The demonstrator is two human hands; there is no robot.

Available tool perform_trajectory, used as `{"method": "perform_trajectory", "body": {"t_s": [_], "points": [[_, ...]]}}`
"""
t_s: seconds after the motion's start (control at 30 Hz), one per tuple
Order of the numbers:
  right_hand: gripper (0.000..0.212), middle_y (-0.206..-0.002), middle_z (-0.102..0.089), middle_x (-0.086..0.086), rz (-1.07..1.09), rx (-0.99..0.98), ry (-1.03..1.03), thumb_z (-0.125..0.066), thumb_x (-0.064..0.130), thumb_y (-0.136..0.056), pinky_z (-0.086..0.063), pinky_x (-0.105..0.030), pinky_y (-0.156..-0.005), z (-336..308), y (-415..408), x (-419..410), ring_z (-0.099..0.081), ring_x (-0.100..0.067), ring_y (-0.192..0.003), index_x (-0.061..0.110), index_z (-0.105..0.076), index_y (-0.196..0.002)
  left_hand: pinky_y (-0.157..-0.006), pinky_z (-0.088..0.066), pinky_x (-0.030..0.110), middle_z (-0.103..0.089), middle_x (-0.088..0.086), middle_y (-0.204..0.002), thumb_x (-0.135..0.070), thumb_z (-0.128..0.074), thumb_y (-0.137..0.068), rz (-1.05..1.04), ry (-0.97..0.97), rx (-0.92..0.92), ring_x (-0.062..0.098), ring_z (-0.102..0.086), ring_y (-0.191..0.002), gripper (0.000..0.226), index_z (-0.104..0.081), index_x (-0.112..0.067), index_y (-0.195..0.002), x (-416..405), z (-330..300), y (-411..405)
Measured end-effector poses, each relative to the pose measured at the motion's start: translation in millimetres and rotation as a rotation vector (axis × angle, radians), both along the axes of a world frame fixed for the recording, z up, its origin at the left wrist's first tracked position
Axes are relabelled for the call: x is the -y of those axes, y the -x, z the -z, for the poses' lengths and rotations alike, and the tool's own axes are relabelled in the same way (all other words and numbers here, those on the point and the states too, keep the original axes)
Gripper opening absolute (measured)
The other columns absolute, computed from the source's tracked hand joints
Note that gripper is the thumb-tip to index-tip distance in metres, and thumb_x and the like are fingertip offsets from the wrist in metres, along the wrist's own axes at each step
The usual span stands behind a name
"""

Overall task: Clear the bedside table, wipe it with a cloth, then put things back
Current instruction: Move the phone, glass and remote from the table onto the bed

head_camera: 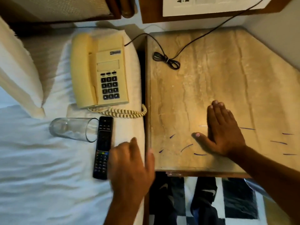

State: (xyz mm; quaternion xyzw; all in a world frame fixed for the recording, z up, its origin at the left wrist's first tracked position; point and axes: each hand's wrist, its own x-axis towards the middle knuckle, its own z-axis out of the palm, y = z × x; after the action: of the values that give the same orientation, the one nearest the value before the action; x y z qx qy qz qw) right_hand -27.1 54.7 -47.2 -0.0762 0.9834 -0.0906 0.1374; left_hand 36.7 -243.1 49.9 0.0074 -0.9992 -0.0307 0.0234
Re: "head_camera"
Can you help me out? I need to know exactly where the cream telephone handset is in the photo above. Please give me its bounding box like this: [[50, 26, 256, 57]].
[[70, 33, 98, 109]]

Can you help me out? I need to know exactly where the white bedsheet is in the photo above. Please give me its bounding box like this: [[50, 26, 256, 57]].
[[0, 85, 146, 225]]

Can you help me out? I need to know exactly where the clear drinking glass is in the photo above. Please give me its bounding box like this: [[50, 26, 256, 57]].
[[49, 117, 99, 143]]

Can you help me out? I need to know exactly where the white cushion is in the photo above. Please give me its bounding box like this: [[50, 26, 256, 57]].
[[43, 27, 146, 121]]

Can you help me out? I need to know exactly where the cream desk telephone base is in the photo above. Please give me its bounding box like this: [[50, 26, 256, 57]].
[[87, 35, 129, 109]]

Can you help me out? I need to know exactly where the black shoe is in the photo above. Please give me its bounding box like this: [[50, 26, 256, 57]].
[[190, 177, 226, 225], [149, 172, 187, 225]]

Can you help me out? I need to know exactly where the black remote control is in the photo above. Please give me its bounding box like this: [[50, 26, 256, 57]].
[[93, 116, 114, 180]]

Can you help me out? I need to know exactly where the white wall socket panel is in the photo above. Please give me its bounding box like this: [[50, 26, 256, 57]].
[[162, 0, 274, 17]]

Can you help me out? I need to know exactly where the person's left hand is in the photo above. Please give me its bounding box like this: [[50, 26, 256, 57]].
[[108, 137, 155, 202]]

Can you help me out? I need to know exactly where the wooden woven headboard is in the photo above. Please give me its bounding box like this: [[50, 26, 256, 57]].
[[0, 0, 137, 23]]

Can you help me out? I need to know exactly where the white pillow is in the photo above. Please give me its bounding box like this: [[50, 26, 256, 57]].
[[0, 16, 46, 119]]

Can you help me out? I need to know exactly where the person's right hand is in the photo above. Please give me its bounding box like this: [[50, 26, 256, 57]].
[[192, 100, 247, 159]]

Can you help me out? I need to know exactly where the cream coiled telephone cord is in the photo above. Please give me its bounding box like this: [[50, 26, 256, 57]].
[[88, 104, 148, 119]]

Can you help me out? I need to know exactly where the marble top bedside table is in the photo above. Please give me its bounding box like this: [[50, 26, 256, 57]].
[[144, 27, 300, 179]]

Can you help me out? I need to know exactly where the person's right forearm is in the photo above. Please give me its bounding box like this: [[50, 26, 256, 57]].
[[230, 146, 300, 225]]

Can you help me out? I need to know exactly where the thin black cable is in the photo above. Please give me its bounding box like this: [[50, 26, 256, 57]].
[[124, 0, 266, 70]]

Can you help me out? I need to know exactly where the person's left forearm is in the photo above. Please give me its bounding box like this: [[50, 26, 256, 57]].
[[104, 197, 142, 225]]

